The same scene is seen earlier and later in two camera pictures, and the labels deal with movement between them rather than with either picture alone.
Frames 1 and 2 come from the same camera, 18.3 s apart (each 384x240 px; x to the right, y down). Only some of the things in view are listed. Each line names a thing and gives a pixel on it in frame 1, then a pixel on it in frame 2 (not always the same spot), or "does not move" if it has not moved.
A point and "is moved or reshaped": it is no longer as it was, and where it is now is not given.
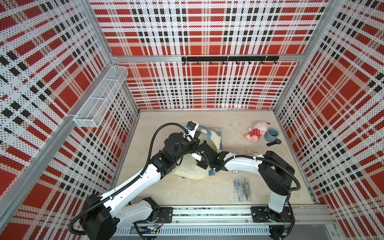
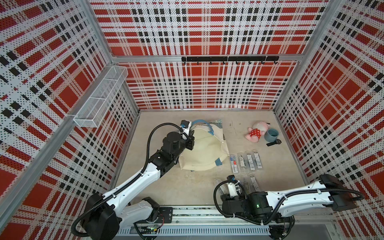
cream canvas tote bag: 187,166 is moved or reshaped
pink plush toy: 258,129 does not move
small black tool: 277,141 does not move
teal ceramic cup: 271,135 does not move
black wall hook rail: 231,58 does not move
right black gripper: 198,163 → 225,198
